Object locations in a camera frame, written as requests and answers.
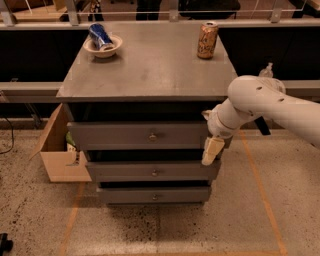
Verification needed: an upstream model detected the grey top drawer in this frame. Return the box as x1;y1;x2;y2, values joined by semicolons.
67;121;209;150

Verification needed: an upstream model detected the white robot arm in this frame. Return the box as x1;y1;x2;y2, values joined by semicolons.
202;75;320;166

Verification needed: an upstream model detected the white ceramic bowl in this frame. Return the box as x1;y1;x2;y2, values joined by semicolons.
83;35;122;58

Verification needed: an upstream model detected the grey bottom drawer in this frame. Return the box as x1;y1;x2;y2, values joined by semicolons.
97;187;211;204

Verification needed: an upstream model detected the grey middle drawer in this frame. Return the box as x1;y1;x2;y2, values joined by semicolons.
86;160;221;182

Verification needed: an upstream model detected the green bag in box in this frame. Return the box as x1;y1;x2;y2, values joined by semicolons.
65;132;76;148

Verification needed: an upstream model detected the cardboard box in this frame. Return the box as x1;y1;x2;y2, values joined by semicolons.
30;104;91;182

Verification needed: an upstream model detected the black cable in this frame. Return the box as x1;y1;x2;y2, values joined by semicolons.
0;114;15;155

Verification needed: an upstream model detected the black object on floor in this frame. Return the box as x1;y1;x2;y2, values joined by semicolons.
0;233;13;256

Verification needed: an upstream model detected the clear sanitizer bottle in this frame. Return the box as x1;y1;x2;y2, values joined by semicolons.
259;62;273;78

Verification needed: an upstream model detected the grey drawer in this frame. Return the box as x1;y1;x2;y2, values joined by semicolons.
86;160;221;182
67;121;209;150
97;187;211;204

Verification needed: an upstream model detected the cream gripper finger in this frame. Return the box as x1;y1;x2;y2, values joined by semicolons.
201;137;225;166

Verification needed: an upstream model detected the orange soda can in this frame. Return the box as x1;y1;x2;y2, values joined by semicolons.
197;21;218;59

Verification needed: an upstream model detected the grey drawer cabinet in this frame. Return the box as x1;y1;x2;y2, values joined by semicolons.
57;22;235;204

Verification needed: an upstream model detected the blue soda can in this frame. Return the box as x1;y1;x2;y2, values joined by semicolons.
89;23;114;51

